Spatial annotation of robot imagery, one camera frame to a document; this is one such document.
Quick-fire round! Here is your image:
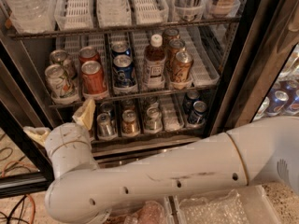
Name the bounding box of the orange soda can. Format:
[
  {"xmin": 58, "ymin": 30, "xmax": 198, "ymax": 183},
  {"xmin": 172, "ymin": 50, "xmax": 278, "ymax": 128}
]
[
  {"xmin": 81, "ymin": 61, "xmax": 107, "ymax": 94},
  {"xmin": 78, "ymin": 46, "xmax": 101, "ymax": 64}
]

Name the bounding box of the blue can bottom rear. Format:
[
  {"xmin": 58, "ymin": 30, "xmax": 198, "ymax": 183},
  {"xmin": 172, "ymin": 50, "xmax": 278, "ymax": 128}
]
[{"xmin": 182, "ymin": 90, "xmax": 200, "ymax": 114}]

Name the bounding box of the blue can bottom front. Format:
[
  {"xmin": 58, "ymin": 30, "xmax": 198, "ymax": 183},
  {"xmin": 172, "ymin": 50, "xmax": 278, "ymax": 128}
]
[{"xmin": 187, "ymin": 101, "xmax": 207, "ymax": 124}]

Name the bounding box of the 7up can rear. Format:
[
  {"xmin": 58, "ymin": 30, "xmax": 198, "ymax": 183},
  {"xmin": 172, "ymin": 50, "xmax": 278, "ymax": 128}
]
[{"xmin": 50, "ymin": 49, "xmax": 77, "ymax": 79}]

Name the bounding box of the blue pepsi can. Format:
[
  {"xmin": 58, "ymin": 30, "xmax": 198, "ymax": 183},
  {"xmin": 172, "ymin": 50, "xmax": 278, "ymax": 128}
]
[
  {"xmin": 111, "ymin": 42, "xmax": 131, "ymax": 58},
  {"xmin": 112, "ymin": 55, "xmax": 135, "ymax": 88}
]

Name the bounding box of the blue Pepsi can rear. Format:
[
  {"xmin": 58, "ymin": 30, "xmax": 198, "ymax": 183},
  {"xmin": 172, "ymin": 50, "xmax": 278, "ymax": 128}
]
[{"xmin": 111, "ymin": 42, "xmax": 131, "ymax": 58}]

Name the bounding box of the bronze can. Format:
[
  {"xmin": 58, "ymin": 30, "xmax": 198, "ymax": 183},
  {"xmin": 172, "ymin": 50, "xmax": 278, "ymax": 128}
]
[
  {"xmin": 165, "ymin": 38, "xmax": 186, "ymax": 72},
  {"xmin": 162, "ymin": 28, "xmax": 180, "ymax": 46},
  {"xmin": 171, "ymin": 51, "xmax": 193, "ymax": 83}
]

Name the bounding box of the orange soda can front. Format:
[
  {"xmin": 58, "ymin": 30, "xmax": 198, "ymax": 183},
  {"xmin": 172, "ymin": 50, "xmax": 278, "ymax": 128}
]
[{"xmin": 81, "ymin": 61, "xmax": 107, "ymax": 94}]

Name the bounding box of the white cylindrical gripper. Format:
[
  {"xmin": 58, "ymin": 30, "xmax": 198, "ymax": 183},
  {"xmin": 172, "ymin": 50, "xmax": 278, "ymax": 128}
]
[{"xmin": 23, "ymin": 98, "xmax": 95, "ymax": 157}]

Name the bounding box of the gold can bottom shelf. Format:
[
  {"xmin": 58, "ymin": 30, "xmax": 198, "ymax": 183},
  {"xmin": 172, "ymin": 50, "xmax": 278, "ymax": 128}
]
[{"xmin": 122, "ymin": 109, "xmax": 139, "ymax": 134}]

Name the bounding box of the bronze can middle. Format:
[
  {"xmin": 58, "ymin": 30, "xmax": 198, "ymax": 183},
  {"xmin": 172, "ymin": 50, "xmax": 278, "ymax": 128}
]
[{"xmin": 165, "ymin": 38, "xmax": 186, "ymax": 72}]

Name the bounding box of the large water bottle top shelf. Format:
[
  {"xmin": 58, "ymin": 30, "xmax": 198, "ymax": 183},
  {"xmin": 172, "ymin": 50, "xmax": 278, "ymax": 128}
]
[{"xmin": 6, "ymin": 0, "xmax": 57, "ymax": 34}]

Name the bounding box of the bronze can rear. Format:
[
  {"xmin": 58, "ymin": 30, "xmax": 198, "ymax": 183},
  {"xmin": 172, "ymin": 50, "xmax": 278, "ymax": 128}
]
[{"xmin": 162, "ymin": 28, "xmax": 180, "ymax": 46}]

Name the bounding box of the orange soda can rear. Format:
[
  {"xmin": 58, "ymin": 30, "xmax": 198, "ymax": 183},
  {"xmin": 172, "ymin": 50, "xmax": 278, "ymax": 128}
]
[{"xmin": 78, "ymin": 46, "xmax": 101, "ymax": 64}]

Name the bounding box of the white green 7up can front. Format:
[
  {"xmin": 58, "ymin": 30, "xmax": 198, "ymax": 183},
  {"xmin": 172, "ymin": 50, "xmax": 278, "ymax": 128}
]
[{"xmin": 45, "ymin": 63, "xmax": 76, "ymax": 98}]

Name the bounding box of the white green can bottom shelf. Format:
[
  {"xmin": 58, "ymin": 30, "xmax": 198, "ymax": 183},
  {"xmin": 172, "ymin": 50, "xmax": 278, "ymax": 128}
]
[{"xmin": 145, "ymin": 107, "xmax": 163, "ymax": 132}]

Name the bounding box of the clear plastic bin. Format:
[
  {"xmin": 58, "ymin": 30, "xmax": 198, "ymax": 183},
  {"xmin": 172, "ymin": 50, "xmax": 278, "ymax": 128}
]
[
  {"xmin": 174, "ymin": 186, "xmax": 282, "ymax": 224},
  {"xmin": 104, "ymin": 197, "xmax": 175, "ymax": 224}
]

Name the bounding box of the left clear plastic bin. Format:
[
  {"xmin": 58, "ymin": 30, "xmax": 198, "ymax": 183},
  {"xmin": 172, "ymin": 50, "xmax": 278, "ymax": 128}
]
[{"xmin": 104, "ymin": 197, "xmax": 175, "ymax": 224}]

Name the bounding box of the right clear plastic bin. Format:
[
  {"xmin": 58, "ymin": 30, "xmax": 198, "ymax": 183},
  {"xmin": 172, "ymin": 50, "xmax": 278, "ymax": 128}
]
[{"xmin": 174, "ymin": 186, "xmax": 282, "ymax": 224}]

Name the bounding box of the plaid can top shelf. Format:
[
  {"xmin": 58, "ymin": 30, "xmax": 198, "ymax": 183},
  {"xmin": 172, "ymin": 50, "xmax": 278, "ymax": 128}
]
[{"xmin": 172, "ymin": 0, "xmax": 203, "ymax": 21}]

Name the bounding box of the orange cable on floor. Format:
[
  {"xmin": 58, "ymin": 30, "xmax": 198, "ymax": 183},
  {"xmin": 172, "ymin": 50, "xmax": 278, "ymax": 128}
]
[{"xmin": 0, "ymin": 161, "xmax": 37, "ymax": 224}]

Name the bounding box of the bronze can front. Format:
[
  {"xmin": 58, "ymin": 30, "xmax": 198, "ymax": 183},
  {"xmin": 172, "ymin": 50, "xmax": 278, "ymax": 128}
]
[{"xmin": 171, "ymin": 51, "xmax": 193, "ymax": 83}]

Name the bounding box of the brown tea bottle white cap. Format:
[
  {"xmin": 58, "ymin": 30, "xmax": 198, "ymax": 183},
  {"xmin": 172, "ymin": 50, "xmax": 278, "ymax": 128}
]
[{"xmin": 143, "ymin": 34, "xmax": 166, "ymax": 84}]

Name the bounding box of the silver can bottom shelf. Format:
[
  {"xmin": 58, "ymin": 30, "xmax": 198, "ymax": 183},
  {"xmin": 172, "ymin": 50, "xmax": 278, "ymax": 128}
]
[{"xmin": 97, "ymin": 113, "xmax": 116, "ymax": 137}]

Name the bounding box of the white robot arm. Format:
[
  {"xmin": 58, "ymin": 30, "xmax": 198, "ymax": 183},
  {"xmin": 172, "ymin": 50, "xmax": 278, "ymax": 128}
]
[{"xmin": 23, "ymin": 100, "xmax": 299, "ymax": 224}]

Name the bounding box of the blue Pepsi can front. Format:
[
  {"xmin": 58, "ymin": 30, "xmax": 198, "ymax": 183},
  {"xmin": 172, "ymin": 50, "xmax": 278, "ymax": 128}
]
[{"xmin": 112, "ymin": 55, "xmax": 135, "ymax": 88}]

